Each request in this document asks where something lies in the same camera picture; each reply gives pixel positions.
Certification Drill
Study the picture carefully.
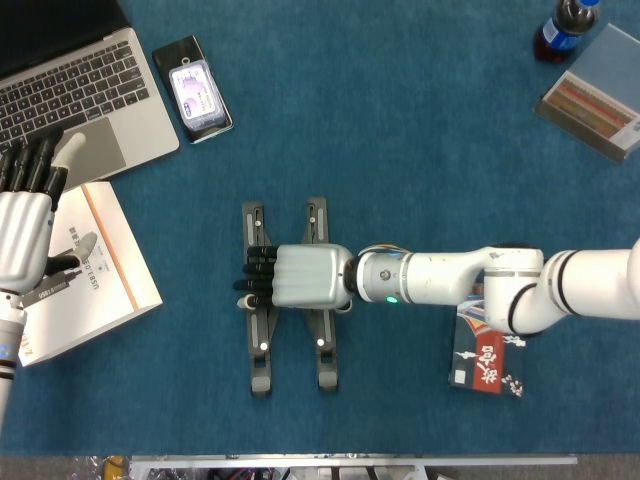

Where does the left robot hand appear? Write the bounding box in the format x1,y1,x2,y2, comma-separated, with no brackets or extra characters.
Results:
0,126,99,296

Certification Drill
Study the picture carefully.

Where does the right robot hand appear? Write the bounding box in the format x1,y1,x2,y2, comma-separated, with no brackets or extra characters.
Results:
232,243,357,312

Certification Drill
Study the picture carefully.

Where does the black folding laptop stand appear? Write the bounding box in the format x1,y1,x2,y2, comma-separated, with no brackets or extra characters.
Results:
241,196,342,399

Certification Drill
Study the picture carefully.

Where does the silver laptop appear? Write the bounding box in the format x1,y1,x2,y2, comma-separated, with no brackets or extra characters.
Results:
0,0,180,206

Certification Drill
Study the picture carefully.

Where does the white product box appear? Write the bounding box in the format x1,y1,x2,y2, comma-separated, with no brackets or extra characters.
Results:
0,181,164,368

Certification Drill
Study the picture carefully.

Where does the teal table cloth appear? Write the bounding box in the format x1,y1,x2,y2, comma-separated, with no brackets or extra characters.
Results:
0,0,640,457

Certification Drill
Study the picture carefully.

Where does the red patterned card packet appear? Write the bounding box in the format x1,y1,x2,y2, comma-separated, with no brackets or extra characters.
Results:
448,284,526,399

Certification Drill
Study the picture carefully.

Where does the clear card holder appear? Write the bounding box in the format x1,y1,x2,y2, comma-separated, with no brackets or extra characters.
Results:
168,57,225,130

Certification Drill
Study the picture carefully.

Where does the black smartphone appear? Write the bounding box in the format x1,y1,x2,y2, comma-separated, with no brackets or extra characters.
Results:
151,34,235,146

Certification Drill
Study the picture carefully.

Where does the yellow object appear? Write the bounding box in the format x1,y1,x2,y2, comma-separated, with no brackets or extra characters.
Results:
102,454,129,480

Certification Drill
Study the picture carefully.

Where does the grey box with stripes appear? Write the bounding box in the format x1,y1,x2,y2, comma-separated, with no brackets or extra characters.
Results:
532,22,640,165

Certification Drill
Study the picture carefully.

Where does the cola bottle blue label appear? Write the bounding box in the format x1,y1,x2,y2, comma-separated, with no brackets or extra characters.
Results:
533,0,601,65

